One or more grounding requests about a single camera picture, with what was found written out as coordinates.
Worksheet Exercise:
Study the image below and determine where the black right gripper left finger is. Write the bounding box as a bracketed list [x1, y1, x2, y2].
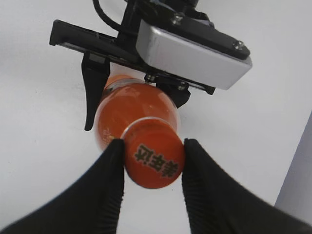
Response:
[1, 139, 124, 234]

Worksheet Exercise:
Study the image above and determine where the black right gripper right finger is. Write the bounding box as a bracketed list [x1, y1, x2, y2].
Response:
[182, 139, 312, 234]

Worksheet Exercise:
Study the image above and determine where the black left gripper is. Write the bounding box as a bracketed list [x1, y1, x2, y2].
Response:
[49, 0, 216, 131]

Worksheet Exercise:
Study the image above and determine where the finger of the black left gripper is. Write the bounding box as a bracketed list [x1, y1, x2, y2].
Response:
[156, 83, 191, 108]

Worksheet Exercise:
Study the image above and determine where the orange soda plastic bottle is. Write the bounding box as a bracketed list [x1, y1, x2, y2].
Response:
[94, 75, 180, 150]

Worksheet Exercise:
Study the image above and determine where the orange bottle cap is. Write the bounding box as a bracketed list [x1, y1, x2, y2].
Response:
[121, 117, 185, 189]

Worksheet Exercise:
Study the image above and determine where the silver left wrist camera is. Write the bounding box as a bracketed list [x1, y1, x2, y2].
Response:
[136, 20, 253, 90]

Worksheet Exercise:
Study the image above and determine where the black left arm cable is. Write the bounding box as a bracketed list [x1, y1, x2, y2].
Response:
[92, 0, 122, 31]

